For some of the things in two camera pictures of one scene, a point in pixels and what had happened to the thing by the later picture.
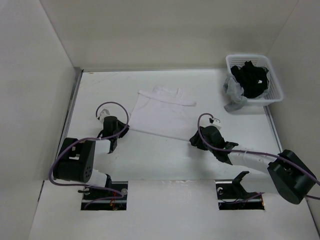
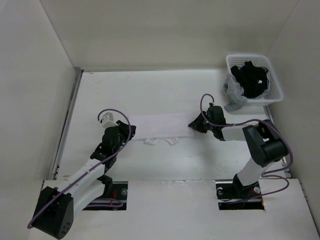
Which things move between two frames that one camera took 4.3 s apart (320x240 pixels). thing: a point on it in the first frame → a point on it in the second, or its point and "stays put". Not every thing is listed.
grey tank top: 234,92 stays put
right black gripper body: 197,142 → 202,126
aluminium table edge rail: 74,89 stays put
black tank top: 253,79 stays put
